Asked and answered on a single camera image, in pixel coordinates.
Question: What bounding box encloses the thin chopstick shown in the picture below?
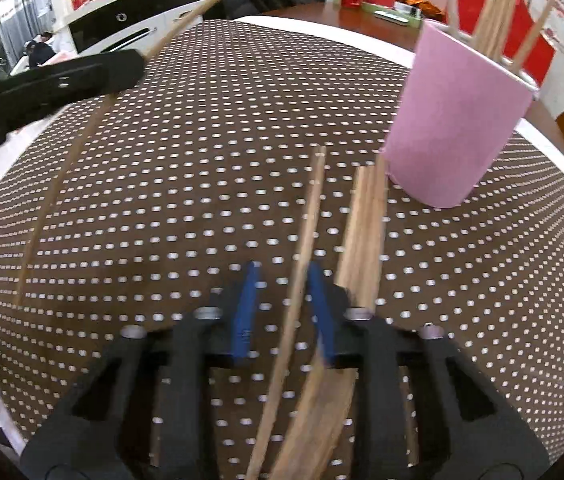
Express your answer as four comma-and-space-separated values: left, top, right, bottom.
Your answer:
270, 350, 358, 480

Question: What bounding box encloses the long chopstick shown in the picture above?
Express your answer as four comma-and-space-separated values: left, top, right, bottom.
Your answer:
12, 0, 221, 307

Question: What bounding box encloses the seated person in background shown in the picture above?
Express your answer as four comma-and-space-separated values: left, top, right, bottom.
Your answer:
24, 32, 56, 70

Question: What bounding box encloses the brown dotted placemat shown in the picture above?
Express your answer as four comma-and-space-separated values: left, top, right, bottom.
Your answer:
0, 21, 564, 479

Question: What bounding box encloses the black white sideboard cabinet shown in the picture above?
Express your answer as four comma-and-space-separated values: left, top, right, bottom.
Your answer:
66, 0, 201, 54

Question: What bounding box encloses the pink cylindrical cup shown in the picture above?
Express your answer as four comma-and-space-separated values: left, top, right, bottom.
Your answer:
383, 20, 538, 209

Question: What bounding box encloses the red gift bag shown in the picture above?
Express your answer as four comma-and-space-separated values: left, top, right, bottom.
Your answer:
453, 0, 558, 87

